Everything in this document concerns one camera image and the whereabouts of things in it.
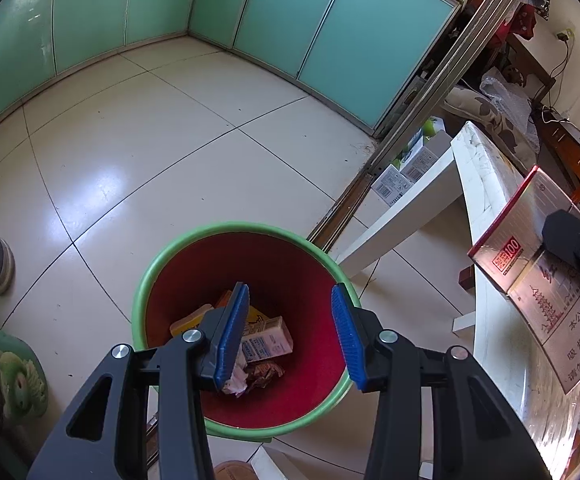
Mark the green cartoon plastic stool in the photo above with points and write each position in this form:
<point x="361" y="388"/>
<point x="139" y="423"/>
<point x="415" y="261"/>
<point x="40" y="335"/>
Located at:
<point x="20" y="380"/>

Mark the leaf print pillow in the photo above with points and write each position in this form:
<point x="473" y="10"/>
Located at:
<point x="490" y="115"/>

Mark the teal cabinet doors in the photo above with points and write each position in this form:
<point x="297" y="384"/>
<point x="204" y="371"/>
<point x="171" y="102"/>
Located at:
<point x="370" y="35"/>

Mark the wall plug charger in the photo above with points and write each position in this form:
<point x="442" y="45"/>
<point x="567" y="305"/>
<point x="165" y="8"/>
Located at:
<point x="564" y="35"/>

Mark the green white carton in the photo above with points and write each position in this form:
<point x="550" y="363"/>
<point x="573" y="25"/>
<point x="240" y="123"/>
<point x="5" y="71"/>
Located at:
<point x="432" y="127"/>

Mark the bubble wrap bag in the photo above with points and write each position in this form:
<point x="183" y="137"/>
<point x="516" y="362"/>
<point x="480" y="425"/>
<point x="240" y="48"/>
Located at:
<point x="502" y="87"/>

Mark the white cardboard box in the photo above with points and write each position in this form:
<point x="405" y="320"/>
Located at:
<point x="420" y="162"/>

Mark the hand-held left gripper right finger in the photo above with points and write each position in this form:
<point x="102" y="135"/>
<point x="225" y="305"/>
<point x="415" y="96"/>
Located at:
<point x="347" y="340"/>

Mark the metal sliding door frame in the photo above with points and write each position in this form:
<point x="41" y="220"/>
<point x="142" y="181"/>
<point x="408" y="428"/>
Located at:
<point x="420" y="105"/>

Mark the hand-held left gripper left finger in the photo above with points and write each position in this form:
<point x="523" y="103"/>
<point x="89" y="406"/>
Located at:
<point x="230" y="340"/>

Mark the small beige carton box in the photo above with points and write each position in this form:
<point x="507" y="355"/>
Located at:
<point x="270" y="340"/>

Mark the white table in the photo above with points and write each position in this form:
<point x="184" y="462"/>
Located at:
<point x="400" y="215"/>

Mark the silver red cigarette carton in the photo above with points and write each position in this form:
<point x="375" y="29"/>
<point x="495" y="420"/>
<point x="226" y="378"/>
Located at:
<point x="520" y="240"/>

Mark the yellow orange packet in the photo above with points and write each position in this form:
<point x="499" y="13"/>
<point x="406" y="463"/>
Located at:
<point x="190" y="321"/>

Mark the green red trash bin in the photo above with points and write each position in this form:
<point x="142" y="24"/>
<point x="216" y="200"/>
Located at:
<point x="280" y="270"/>

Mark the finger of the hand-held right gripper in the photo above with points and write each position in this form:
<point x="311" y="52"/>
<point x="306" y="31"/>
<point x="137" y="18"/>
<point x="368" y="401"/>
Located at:
<point x="577" y="242"/>

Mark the white barcode box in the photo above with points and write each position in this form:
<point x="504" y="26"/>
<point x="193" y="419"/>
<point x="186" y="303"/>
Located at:
<point x="391" y="186"/>

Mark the printed foil wrapper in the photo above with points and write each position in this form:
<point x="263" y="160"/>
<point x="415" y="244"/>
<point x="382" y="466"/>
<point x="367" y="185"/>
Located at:
<point x="262" y="375"/>

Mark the yellow white medicine box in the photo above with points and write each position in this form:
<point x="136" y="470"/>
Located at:
<point x="254" y="317"/>

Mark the red hanging garment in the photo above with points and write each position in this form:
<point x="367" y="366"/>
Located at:
<point x="524" y="20"/>

